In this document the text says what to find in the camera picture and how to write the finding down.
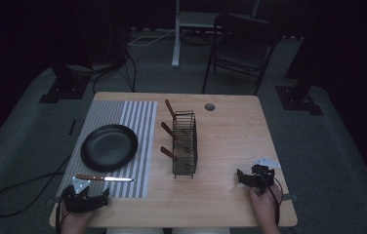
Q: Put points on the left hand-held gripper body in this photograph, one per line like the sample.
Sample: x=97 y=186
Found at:
x=79 y=201

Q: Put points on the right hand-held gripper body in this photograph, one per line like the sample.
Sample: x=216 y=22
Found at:
x=263 y=177

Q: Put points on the person's left hand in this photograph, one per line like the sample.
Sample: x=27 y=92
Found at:
x=75 y=221

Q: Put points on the person's right hand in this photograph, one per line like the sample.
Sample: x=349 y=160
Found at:
x=264 y=204

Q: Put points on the grey tape strip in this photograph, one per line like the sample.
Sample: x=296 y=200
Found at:
x=52 y=202
x=290 y=196

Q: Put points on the black round plate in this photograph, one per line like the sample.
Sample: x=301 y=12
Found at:
x=109 y=148

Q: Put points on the small black floor strip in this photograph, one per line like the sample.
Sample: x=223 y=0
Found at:
x=72 y=127

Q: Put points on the round table grommet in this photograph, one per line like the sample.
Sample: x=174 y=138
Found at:
x=210 y=107

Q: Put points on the grey striped placemat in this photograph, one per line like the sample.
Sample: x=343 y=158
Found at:
x=141 y=123

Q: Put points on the black stand base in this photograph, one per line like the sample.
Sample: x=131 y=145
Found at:
x=64 y=91
x=297 y=100

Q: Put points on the black folding chair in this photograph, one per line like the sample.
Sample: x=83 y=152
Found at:
x=241 y=48

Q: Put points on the white desk frame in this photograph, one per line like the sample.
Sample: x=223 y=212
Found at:
x=177 y=32

